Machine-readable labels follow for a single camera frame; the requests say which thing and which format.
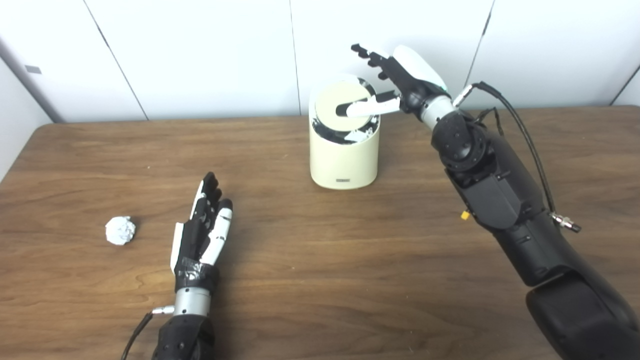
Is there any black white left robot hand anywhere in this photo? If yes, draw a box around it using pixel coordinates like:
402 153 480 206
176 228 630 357
170 171 234 293

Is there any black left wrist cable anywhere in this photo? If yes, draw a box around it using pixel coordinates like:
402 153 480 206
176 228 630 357
120 305 176 360

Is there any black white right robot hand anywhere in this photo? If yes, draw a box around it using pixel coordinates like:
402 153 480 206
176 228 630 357
336 44 453 118

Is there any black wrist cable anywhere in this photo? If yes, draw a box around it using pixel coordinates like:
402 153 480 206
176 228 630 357
120 305 176 360
452 81 582 233

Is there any cream-colored desktop bin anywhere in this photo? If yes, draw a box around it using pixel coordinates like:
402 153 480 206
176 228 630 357
308 74 381 191

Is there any round cream bin lid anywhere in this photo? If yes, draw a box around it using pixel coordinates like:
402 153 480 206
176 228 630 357
314 81 373 132

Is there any white paper ball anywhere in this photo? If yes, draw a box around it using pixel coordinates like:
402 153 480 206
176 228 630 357
105 216 137 246

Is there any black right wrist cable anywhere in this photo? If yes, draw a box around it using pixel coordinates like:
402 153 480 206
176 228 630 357
452 81 582 233

